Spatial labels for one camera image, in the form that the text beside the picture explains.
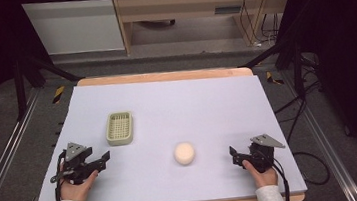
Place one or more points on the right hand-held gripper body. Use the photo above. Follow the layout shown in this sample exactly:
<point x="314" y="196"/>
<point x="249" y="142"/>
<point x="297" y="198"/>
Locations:
<point x="263" y="153"/>

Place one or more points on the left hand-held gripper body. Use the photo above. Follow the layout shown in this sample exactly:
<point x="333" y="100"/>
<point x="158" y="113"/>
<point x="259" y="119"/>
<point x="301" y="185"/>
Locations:
<point x="76" y="163"/>

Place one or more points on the person's right hand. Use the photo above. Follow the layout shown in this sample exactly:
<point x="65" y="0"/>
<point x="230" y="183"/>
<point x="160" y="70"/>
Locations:
<point x="265" y="177"/>

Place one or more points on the person's left hand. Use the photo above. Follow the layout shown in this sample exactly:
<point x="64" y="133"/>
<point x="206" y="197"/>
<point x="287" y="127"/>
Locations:
<point x="77" y="190"/>

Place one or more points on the green soap dish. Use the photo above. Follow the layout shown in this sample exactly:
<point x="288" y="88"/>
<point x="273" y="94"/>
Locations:
<point x="119" y="128"/>

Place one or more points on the round cream soap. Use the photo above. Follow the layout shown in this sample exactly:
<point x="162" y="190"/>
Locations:
<point x="184" y="153"/>

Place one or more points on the yellow black floor tape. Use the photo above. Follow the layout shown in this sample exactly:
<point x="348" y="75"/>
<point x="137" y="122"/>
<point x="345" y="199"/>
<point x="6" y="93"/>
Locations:
<point x="58" y="94"/>
<point x="273" y="78"/>

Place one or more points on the pale lavender foam mat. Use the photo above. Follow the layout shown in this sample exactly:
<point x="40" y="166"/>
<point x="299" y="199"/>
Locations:
<point x="174" y="114"/>

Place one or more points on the black metal stand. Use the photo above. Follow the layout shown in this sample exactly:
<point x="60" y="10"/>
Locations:
<point x="20" y="83"/>
<point x="292" y="55"/>

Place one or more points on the wooden table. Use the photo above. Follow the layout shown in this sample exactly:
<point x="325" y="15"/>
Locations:
<point x="164" y="76"/>

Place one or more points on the white cabinet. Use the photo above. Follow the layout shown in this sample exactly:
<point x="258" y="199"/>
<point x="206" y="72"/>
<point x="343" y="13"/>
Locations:
<point x="75" y="27"/>

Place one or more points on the wooden desk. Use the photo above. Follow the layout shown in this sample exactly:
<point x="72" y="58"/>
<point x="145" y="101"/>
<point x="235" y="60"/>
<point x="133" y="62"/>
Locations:
<point x="183" y="6"/>

